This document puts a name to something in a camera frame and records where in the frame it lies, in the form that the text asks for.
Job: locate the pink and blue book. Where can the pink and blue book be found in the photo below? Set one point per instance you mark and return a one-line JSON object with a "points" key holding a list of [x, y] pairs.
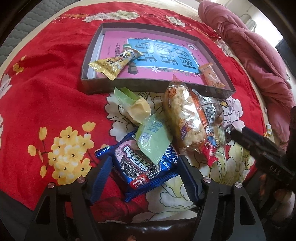
{"points": [[163, 56]]}

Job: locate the black wall television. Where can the black wall television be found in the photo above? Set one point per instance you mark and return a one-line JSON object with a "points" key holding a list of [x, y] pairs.
{"points": [[287, 55]]}

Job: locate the grey cardboard box tray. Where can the grey cardboard box tray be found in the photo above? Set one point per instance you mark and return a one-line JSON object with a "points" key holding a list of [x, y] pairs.
{"points": [[95, 82]]}

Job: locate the pink quilted blanket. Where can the pink quilted blanket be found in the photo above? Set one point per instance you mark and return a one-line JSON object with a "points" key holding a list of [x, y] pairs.
{"points": [[261, 61]]}

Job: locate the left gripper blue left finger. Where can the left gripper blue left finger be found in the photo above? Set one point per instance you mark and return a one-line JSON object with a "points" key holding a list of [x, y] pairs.
{"points": [[99, 179]]}

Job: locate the clear orange edged biscuit packet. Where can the clear orange edged biscuit packet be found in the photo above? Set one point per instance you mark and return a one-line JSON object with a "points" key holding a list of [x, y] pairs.
{"points": [[213, 115]]}

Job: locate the grey quilted headboard cushion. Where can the grey quilted headboard cushion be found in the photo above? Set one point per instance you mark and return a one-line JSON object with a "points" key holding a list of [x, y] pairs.
{"points": [[37, 15]]}

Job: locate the blue oreo style cookie packet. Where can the blue oreo style cookie packet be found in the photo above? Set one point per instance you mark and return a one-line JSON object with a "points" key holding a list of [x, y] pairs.
{"points": [[136, 169]]}

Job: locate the puffed rice cracker packet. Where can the puffed rice cracker packet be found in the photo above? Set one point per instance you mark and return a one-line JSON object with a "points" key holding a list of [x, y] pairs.
{"points": [[183, 118]]}

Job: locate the yellow cartoon snack packet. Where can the yellow cartoon snack packet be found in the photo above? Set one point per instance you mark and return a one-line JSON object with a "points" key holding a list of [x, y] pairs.
{"points": [[111, 67]]}

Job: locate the green yellow pastry packet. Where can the green yellow pastry packet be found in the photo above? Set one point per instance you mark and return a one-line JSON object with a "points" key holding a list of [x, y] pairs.
{"points": [[137, 108]]}

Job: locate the orange peach snack packet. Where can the orange peach snack packet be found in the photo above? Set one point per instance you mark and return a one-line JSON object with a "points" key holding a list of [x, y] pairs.
{"points": [[210, 75]]}

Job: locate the red panda snack packet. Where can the red panda snack packet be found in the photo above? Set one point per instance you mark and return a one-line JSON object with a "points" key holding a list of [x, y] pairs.
{"points": [[208, 149]]}

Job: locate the green translucent snack packet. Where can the green translucent snack packet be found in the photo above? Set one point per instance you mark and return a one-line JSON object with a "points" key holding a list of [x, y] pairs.
{"points": [[154, 137]]}

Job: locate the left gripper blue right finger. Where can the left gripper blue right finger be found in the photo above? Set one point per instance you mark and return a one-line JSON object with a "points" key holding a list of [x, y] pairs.
{"points": [[191, 178]]}

